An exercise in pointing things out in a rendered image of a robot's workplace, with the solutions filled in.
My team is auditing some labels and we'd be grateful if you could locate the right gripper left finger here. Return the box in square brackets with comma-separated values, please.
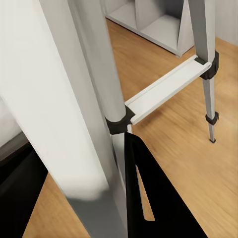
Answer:
[0, 142, 49, 238]

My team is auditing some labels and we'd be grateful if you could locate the camera tripod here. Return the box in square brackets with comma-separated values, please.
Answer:
[0, 0, 219, 238]

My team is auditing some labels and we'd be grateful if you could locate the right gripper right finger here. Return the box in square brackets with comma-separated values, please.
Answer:
[124, 132, 208, 238]

